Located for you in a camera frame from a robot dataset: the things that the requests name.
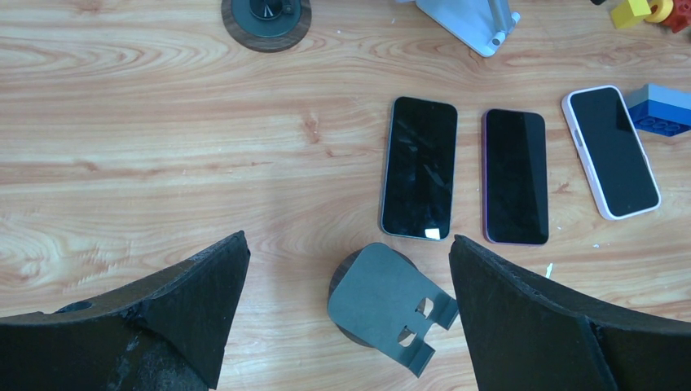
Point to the white folding phone stand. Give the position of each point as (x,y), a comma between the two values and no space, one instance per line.
(483,26)

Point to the pink case smartphone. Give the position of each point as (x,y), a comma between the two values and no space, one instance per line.
(610,150)

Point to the blue grey duplo brick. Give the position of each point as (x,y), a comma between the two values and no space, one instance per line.
(659,110)

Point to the yellow small cube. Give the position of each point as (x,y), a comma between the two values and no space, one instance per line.
(629,13)

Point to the grey round-base phone stand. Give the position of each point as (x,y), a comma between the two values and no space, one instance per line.
(379,299)

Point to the blue phone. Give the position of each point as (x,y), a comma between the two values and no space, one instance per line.
(418,182)

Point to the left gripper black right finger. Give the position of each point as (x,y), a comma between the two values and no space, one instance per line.
(527,332)

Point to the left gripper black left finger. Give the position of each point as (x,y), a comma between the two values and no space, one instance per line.
(166,331)

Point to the purple dark smartphone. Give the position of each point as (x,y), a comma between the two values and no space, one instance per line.
(515,177)

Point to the dark round-base phone stand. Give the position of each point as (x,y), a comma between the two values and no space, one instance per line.
(267,26)

